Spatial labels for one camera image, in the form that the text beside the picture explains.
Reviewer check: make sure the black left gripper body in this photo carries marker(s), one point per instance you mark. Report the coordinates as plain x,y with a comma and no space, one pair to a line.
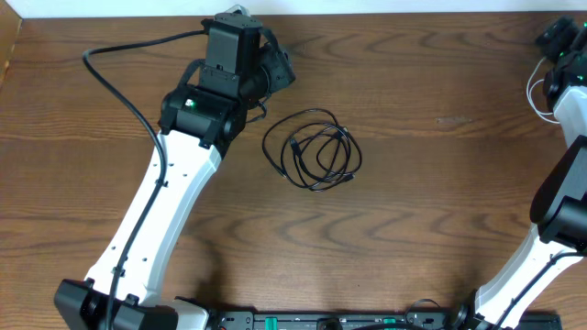
279,64

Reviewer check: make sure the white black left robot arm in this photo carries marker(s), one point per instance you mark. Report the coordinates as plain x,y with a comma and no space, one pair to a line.
243,66

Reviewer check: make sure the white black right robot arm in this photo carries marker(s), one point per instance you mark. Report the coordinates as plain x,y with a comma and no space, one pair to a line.
556,239

